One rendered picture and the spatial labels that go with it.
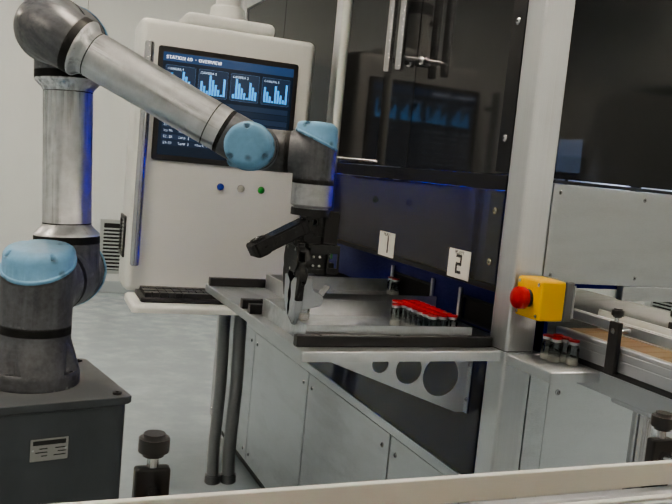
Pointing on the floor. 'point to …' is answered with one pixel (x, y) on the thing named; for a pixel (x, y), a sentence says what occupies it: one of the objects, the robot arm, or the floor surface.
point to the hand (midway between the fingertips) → (289, 317)
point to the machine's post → (524, 227)
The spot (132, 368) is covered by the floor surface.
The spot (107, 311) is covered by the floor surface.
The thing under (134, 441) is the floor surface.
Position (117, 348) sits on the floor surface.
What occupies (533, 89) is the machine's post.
